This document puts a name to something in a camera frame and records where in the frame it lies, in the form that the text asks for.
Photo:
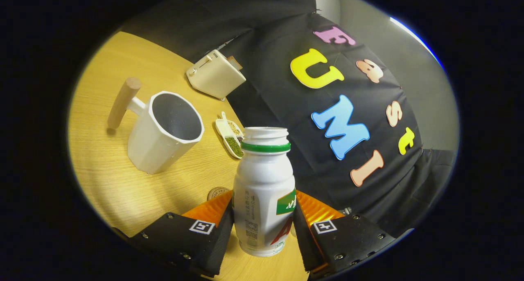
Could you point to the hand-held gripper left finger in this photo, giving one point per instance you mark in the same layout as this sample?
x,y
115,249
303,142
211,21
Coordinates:
x,y
219,244

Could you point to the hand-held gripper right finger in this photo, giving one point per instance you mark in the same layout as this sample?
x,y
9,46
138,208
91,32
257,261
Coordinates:
x,y
305,240

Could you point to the round cork coaster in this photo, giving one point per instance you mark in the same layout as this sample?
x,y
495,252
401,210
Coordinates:
x,y
215,192

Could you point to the white divided dish of beans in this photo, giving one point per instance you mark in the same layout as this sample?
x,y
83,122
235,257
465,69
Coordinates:
x,y
229,135

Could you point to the wooden table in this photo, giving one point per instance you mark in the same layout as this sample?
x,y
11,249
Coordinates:
x,y
118,182

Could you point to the cream toaster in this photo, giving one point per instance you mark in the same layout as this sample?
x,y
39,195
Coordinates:
x,y
215,74

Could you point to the bread slice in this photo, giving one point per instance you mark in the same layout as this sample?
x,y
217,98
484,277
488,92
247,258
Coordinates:
x,y
234,62

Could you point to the black backdrop cloth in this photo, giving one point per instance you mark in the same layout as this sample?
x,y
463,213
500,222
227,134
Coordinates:
x,y
282,31

